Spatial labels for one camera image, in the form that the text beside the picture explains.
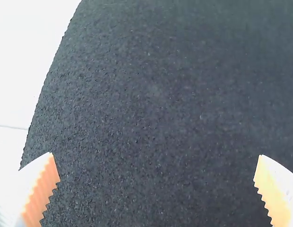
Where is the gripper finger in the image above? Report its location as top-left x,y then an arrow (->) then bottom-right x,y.
0,151 -> 61,227
252,154 -> 293,227

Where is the black mat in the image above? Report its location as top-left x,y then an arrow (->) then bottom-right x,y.
18,0 -> 293,227

